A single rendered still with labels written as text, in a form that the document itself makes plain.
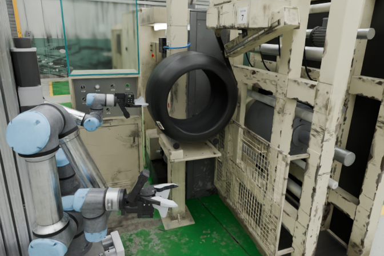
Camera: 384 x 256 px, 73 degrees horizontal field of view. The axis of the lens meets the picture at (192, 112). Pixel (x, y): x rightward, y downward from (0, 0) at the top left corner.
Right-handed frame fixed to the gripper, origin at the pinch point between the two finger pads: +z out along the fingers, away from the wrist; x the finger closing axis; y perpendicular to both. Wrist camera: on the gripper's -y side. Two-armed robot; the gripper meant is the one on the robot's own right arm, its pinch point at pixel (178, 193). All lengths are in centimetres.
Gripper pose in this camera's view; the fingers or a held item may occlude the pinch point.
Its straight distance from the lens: 95.2
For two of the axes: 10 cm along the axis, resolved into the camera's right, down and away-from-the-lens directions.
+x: 0.4, 1.5, -9.9
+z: 10.0, 0.1, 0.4
